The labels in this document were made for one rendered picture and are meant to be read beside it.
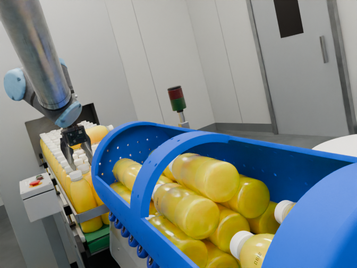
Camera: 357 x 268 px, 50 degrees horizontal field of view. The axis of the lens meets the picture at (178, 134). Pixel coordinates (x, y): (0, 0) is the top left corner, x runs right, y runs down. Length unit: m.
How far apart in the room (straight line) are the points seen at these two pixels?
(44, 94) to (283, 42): 4.18
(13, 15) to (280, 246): 0.65
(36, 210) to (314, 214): 1.05
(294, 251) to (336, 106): 4.38
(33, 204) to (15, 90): 0.36
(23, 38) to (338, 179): 0.68
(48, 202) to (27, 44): 0.58
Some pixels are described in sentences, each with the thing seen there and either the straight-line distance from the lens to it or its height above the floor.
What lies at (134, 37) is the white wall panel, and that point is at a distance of 5.87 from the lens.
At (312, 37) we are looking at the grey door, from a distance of 4.71.
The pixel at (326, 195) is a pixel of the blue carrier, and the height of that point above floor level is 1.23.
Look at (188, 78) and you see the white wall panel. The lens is 6.24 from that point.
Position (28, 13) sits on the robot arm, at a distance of 0.83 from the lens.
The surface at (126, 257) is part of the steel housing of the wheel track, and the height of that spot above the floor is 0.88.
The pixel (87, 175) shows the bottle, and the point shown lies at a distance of 1.35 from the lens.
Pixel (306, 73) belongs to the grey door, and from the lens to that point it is 4.85.
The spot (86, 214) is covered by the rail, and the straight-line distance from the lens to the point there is 1.30.
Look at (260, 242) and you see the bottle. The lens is 0.48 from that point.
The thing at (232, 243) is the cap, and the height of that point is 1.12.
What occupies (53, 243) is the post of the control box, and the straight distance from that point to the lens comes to 1.43.
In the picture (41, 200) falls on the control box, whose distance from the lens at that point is 1.30.
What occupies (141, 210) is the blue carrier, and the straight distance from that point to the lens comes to 0.68.
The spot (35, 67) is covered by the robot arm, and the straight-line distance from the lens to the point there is 0.94.
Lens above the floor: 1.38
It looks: 11 degrees down
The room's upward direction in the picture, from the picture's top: 15 degrees counter-clockwise
